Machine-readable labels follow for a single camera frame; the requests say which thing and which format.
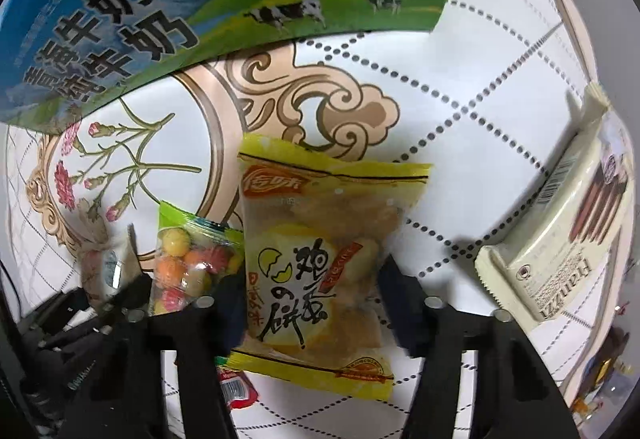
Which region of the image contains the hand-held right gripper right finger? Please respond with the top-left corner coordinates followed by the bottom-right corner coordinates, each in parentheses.
top-left (376, 255), bottom-right (578, 439)

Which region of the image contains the red snack packet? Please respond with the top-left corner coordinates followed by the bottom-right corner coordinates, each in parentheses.
top-left (215, 354), bottom-right (262, 411)

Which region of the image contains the white chocolate stick packet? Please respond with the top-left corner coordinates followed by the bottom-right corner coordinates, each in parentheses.
top-left (475, 84), bottom-right (637, 323)

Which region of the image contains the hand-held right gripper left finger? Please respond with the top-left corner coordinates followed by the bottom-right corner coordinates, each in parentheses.
top-left (59, 268), bottom-right (251, 439)

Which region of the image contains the yellow egg cookie packet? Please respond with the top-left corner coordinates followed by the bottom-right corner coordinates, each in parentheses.
top-left (227, 134), bottom-right (434, 403)

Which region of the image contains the colourful candy ball packet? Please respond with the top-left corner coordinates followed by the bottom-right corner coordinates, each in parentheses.
top-left (150, 202), bottom-right (246, 317)

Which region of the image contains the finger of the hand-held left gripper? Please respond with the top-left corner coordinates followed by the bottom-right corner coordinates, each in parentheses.
top-left (114, 223), bottom-right (153, 316)

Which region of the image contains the white quilted bed cover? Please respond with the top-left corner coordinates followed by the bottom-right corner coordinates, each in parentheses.
top-left (0, 0), bottom-right (617, 439)

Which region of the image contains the white and blue snack packet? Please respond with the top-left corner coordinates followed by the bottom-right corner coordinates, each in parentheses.
top-left (80, 239), bottom-right (142, 310)

